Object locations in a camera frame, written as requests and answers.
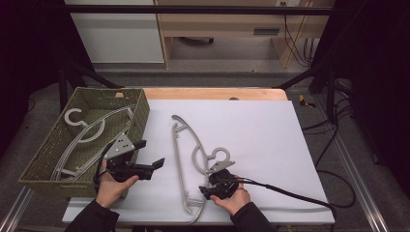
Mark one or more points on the light wooden desk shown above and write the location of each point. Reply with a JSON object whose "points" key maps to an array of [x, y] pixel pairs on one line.
{"points": [[225, 22]]}

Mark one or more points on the black curtain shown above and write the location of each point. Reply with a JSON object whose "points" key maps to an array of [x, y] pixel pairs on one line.
{"points": [[377, 64], [29, 48]]}

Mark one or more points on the yellow and black tool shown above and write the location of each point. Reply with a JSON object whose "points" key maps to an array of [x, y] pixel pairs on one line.
{"points": [[303, 100]]}

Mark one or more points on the white cabinet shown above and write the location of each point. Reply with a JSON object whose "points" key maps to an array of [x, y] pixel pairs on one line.
{"points": [[119, 35]]}

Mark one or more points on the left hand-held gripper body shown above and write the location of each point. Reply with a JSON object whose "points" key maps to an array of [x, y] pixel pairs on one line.
{"points": [[121, 146]]}

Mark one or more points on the aluminium rail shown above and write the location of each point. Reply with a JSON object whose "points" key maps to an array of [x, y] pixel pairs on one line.
{"points": [[364, 193], [14, 212]]}

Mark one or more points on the black metal stand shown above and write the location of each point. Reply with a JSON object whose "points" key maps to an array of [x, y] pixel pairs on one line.
{"points": [[64, 83], [329, 87]]}

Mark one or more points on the person's right hand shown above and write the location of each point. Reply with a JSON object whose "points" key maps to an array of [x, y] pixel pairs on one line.
{"points": [[237, 201]]}

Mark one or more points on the grey plastic clothes hanger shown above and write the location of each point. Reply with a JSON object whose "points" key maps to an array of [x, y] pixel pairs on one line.
{"points": [[66, 119], [177, 145], [92, 139]]}

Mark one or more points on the black horizontal frame bar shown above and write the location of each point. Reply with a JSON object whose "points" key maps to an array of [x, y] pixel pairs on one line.
{"points": [[193, 9]]}

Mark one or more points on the green woven basket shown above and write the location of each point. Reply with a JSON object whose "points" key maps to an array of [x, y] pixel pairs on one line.
{"points": [[42, 161]]}

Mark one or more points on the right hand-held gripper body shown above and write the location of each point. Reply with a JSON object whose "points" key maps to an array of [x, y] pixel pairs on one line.
{"points": [[224, 185]]}

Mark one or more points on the person's left hand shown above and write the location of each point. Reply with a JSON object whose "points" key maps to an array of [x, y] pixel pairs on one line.
{"points": [[111, 191]]}

